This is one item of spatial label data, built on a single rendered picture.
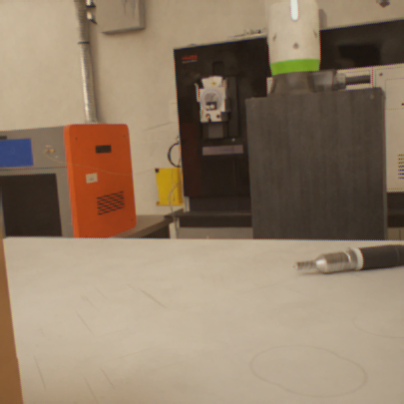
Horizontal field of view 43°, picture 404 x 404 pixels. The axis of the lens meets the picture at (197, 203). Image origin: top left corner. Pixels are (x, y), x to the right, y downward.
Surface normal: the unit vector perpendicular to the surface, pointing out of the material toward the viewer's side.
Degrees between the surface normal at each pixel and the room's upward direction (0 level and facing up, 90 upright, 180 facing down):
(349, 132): 90
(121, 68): 90
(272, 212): 90
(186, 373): 0
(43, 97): 90
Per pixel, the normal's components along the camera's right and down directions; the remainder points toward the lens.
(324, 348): -0.07, -0.99
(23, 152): -0.35, 0.14
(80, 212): 0.93, -0.02
